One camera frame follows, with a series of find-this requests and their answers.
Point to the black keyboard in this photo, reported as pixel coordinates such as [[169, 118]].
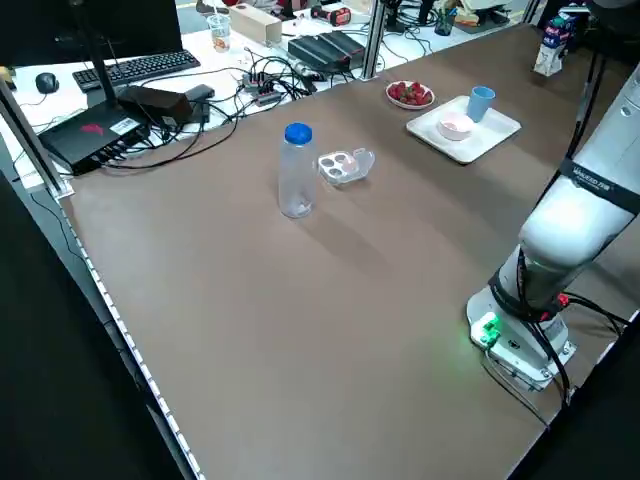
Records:
[[140, 65]]

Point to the pink plastic bowl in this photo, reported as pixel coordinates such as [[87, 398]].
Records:
[[455, 132]]

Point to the red and black tool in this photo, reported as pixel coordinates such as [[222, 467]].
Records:
[[332, 15]]

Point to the blue plastic cup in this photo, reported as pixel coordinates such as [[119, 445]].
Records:
[[480, 102]]

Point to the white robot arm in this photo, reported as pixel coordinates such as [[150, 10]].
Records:
[[565, 225]]

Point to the clear plastic egg carton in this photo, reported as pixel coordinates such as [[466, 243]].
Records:
[[345, 175]]

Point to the grey usb hub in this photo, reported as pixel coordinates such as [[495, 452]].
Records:
[[262, 87]]

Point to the white round plate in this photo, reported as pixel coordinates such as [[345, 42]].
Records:
[[406, 106]]

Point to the dark pen cup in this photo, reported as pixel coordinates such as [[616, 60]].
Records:
[[444, 22]]

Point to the aluminium corner post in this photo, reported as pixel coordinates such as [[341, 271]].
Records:
[[30, 140]]

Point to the light wooden box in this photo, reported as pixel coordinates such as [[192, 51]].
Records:
[[255, 22]]

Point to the aluminium frame post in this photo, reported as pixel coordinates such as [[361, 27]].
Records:
[[375, 40]]

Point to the clear bottle with blue cap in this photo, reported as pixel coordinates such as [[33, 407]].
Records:
[[297, 175]]

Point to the white rectangular tray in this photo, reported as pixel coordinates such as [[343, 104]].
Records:
[[465, 147]]

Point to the black box with red logo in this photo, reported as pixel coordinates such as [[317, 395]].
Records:
[[90, 135]]

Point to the black ribbed metal device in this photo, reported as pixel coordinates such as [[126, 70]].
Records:
[[325, 50]]

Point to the black computer mouse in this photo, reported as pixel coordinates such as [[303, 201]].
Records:
[[46, 82]]

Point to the black computer monitor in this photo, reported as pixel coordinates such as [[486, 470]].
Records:
[[100, 25]]

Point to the black power brick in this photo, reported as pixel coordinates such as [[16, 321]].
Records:
[[155, 102]]

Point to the clear plastic drink cup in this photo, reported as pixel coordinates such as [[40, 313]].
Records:
[[220, 32]]

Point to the blue white milk carton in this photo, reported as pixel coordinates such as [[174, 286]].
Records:
[[550, 50]]

